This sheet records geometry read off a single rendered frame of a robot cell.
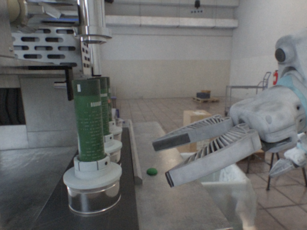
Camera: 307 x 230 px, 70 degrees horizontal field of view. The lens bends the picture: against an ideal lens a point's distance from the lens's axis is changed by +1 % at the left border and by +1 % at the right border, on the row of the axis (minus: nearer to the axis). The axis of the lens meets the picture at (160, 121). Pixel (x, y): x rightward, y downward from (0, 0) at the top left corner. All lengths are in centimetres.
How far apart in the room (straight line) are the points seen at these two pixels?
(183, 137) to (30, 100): 38
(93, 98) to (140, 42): 1047
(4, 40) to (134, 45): 1040
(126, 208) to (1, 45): 24
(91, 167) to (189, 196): 15
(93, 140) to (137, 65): 1037
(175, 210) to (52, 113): 38
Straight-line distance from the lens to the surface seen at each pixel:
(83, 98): 26
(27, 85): 59
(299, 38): 34
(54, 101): 57
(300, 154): 123
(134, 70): 1060
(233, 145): 26
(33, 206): 37
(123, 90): 1062
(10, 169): 52
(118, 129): 51
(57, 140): 60
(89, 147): 28
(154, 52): 1075
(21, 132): 62
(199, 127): 34
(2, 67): 31
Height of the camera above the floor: 120
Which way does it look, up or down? 12 degrees down
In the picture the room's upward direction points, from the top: 1 degrees counter-clockwise
